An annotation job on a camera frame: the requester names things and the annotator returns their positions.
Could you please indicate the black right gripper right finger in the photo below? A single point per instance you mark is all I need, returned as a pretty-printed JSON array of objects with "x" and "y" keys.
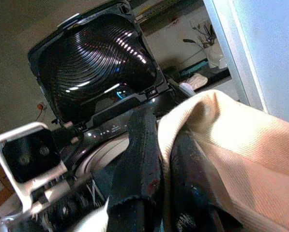
[{"x": 190, "y": 178}]

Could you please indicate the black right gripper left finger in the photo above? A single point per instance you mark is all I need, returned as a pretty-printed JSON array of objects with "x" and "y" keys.
[{"x": 137, "y": 154}]

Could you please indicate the beige cloth garment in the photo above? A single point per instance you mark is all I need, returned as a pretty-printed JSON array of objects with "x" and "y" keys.
[{"x": 243, "y": 154}]

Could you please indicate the dark top-load washing machine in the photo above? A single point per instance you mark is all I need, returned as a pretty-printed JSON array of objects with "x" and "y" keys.
[{"x": 103, "y": 131}]

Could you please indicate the white folded cloth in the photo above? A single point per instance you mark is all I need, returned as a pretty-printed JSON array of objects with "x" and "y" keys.
[{"x": 197, "y": 79}]

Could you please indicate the black glass washer lid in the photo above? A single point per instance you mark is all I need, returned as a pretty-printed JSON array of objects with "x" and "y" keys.
[{"x": 93, "y": 60}]

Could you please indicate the teal flat item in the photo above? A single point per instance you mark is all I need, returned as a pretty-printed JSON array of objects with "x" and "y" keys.
[{"x": 195, "y": 68}]

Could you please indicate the black shelf board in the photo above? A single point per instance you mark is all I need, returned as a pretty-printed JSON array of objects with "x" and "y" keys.
[{"x": 214, "y": 73}]

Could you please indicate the white vase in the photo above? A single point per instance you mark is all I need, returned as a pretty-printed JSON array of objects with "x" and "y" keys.
[{"x": 215, "y": 58}]

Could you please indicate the dried flower branches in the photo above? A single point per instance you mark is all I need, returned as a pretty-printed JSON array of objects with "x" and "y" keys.
[{"x": 203, "y": 33}]

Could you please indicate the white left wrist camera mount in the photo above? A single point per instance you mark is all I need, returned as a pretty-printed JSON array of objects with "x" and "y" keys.
[{"x": 25, "y": 183}]

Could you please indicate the white door frame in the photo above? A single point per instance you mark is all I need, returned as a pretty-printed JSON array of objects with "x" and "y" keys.
[{"x": 233, "y": 48}]

